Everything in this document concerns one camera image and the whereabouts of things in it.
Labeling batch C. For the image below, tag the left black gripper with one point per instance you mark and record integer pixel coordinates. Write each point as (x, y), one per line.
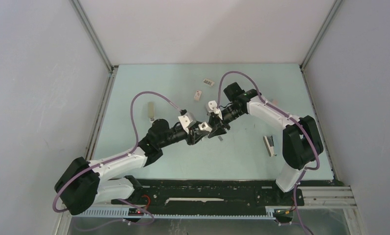
(196, 135)

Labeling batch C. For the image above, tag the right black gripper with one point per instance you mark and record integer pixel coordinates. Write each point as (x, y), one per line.
(219, 129)

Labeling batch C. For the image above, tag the beige stapler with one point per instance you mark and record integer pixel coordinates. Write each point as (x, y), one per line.
(151, 111)

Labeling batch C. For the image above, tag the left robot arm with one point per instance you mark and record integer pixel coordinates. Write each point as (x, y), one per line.
(85, 183)

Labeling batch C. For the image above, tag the grey white stapler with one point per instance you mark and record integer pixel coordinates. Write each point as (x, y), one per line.
(270, 146)

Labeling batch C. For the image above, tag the small white staple box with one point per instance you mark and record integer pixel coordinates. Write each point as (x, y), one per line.
(197, 95)

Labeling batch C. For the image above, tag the white staple box barcode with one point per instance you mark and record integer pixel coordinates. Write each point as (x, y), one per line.
(208, 82)

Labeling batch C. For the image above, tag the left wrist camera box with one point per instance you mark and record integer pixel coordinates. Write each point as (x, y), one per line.
(186, 120)

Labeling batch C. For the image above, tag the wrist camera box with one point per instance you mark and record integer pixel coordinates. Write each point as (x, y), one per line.
(213, 109)
(186, 120)

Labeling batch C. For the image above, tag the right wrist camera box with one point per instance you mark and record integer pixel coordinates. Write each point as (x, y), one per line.
(213, 109)

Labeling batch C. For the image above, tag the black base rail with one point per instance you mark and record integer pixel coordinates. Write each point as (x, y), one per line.
(212, 197)

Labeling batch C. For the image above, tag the white cable duct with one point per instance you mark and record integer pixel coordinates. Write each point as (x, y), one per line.
(127, 212)

